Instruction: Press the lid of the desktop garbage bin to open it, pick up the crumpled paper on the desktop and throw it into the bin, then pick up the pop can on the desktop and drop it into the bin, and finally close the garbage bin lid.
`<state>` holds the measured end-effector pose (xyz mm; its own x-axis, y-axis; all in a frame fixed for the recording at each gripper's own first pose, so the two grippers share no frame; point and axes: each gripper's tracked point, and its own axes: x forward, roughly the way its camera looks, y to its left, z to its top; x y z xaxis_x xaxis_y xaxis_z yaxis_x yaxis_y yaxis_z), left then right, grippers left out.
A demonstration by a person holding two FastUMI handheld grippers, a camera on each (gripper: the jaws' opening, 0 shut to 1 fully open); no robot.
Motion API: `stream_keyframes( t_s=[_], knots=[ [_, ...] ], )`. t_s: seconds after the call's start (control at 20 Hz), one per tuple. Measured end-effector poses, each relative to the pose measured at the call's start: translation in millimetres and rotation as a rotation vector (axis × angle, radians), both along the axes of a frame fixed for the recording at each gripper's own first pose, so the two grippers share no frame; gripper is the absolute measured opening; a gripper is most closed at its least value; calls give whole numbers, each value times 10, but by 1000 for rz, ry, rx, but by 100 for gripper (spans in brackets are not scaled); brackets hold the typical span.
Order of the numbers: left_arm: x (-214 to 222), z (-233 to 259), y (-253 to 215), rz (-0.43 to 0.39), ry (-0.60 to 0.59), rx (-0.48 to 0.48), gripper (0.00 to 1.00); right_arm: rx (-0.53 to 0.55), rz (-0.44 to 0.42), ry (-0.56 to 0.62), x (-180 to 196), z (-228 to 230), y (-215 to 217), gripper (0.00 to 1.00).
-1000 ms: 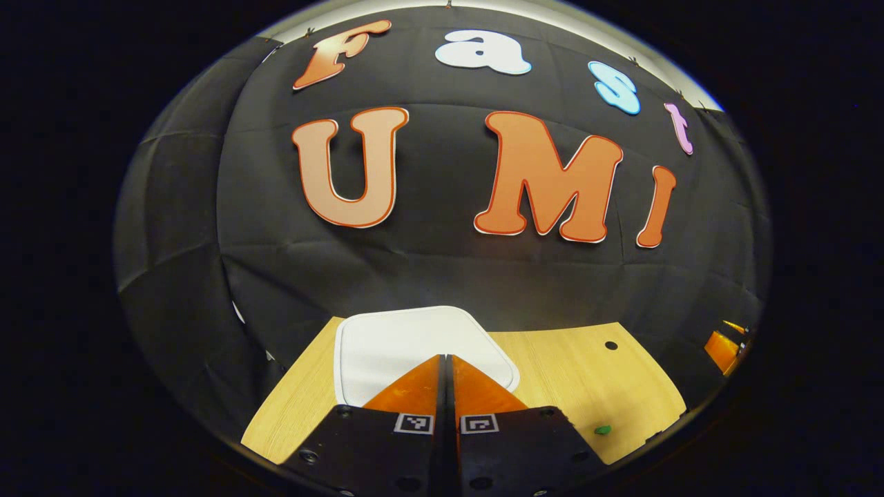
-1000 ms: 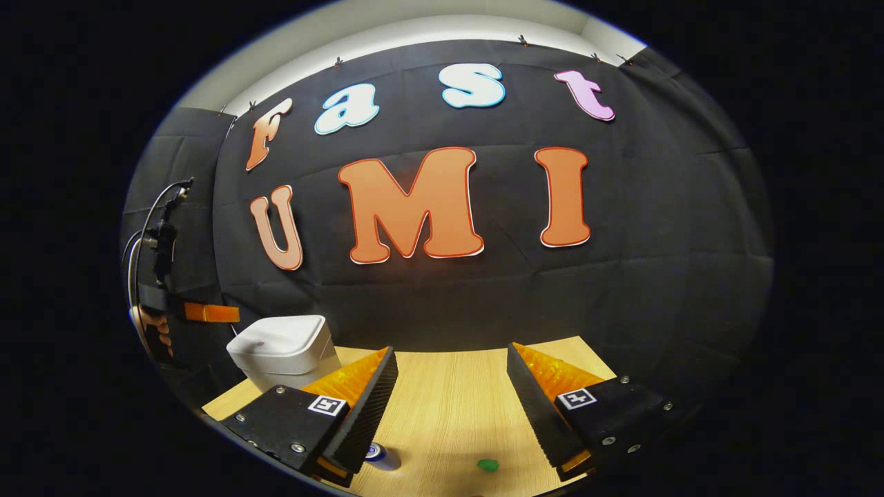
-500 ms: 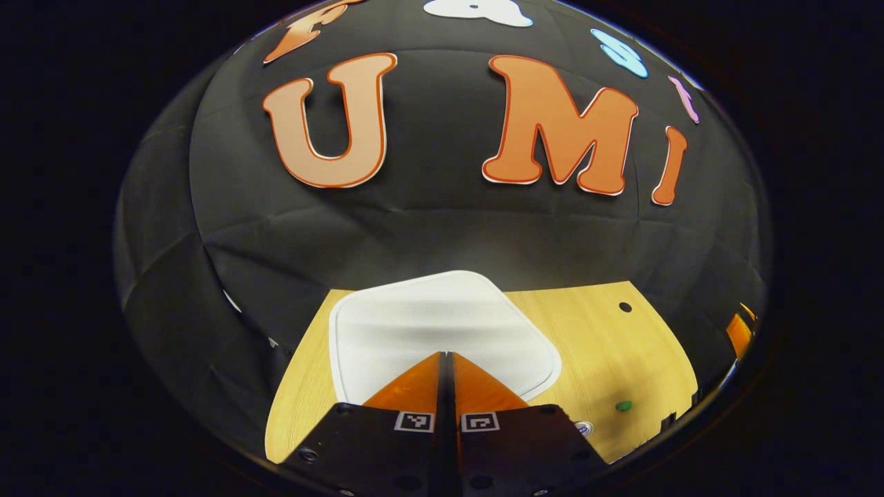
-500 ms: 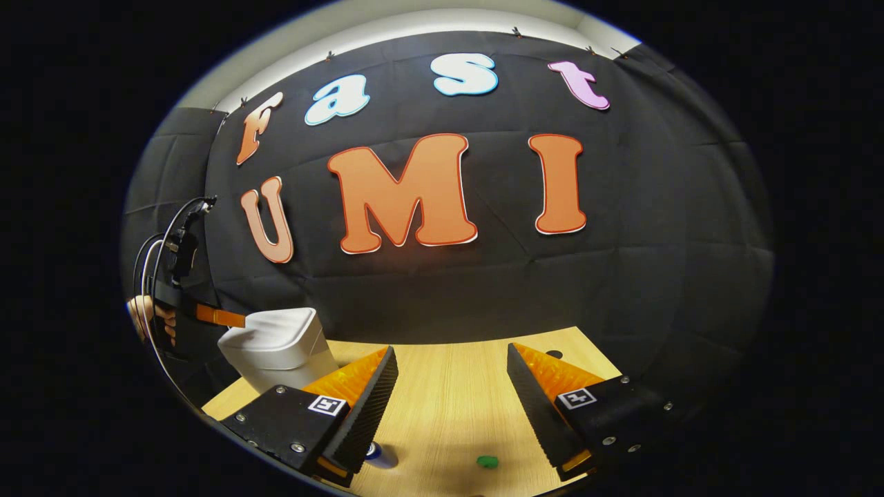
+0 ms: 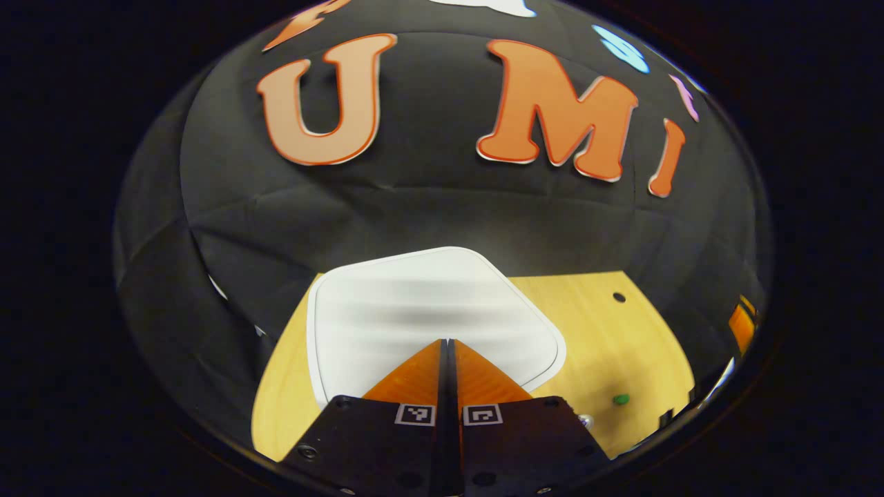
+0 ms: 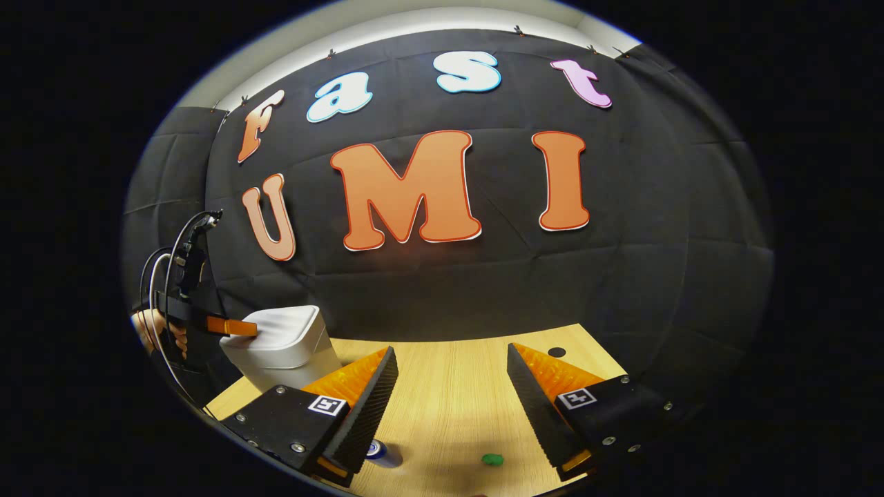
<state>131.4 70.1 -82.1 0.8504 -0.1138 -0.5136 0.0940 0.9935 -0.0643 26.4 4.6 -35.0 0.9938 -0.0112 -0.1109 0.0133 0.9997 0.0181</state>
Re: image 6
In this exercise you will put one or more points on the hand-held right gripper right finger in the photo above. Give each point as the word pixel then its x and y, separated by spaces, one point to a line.
pixel 532 407

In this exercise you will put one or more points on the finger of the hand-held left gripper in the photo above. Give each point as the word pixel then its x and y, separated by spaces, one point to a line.
pixel 231 326

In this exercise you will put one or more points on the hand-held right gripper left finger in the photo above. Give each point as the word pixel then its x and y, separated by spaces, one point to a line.
pixel 369 414

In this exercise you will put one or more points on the blue pop can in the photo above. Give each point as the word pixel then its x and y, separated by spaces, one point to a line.
pixel 383 455

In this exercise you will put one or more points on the white desktop garbage bin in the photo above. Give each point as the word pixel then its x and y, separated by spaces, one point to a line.
pixel 283 345

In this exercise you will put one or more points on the green paper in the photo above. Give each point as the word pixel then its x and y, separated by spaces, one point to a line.
pixel 492 459

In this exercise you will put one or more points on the wooden desktop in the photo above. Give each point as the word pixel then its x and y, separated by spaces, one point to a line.
pixel 449 414

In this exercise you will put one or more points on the black backdrop cloth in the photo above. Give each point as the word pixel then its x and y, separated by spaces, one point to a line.
pixel 483 290

